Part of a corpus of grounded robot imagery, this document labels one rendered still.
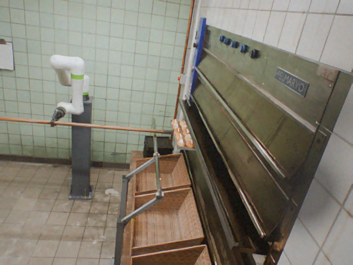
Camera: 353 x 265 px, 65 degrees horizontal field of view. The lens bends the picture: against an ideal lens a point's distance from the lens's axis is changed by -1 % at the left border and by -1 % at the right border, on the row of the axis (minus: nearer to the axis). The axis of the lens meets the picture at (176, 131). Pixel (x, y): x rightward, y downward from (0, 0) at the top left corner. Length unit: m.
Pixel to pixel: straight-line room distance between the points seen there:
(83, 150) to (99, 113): 0.71
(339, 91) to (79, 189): 3.02
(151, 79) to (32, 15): 1.49
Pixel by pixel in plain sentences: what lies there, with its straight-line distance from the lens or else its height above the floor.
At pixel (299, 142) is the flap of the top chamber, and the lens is 1.05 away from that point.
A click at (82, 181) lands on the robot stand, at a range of 3.41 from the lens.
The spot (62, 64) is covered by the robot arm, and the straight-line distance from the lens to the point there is 2.58.
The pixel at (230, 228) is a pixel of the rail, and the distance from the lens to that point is 1.18.
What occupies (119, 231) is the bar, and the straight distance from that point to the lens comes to 1.86.
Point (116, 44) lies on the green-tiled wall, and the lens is 3.47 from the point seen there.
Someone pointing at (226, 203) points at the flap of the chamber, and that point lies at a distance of 1.35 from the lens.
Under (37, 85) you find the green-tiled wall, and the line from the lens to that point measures 3.79.
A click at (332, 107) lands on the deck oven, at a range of 0.91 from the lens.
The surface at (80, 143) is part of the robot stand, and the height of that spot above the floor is 0.73.
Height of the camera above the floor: 2.19
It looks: 24 degrees down
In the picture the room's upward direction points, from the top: 9 degrees clockwise
